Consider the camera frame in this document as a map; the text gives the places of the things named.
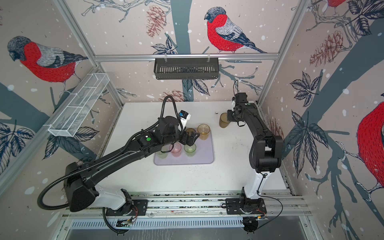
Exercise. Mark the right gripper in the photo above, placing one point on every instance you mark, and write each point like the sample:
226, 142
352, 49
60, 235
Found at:
230, 117

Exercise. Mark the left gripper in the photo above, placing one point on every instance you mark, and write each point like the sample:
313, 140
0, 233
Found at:
186, 141

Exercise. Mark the green smooth cup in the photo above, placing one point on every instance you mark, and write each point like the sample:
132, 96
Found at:
190, 150

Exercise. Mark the brown textured cup back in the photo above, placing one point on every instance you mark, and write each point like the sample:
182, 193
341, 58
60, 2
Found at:
223, 122

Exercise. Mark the brown textured cup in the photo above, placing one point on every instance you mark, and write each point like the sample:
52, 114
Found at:
190, 130
223, 122

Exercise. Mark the pink smooth cup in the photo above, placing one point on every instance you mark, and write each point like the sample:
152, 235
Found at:
176, 149

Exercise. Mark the yellow smooth cup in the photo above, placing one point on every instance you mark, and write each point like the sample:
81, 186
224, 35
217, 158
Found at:
204, 131

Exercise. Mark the green textured cup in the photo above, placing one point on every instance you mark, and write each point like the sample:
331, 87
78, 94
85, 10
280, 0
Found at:
161, 155

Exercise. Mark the brown textured cup front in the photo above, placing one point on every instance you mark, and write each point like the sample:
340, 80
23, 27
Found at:
190, 130

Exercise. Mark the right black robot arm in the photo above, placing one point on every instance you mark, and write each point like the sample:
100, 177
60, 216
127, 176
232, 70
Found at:
267, 148

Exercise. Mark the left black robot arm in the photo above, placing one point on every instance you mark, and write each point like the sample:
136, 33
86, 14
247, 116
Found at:
83, 189

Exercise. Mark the lilac plastic tray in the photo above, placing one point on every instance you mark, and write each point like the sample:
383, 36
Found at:
204, 155

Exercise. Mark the aluminium frame top rail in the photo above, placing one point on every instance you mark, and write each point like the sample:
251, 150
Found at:
148, 58

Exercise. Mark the black hanging wire basket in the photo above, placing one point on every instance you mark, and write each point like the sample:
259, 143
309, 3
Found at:
186, 69

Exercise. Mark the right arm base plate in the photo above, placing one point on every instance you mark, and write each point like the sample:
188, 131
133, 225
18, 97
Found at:
244, 206

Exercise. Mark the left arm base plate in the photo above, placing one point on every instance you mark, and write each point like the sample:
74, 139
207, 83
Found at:
135, 208

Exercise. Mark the white wire mesh shelf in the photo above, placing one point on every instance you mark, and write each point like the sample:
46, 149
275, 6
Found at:
81, 102

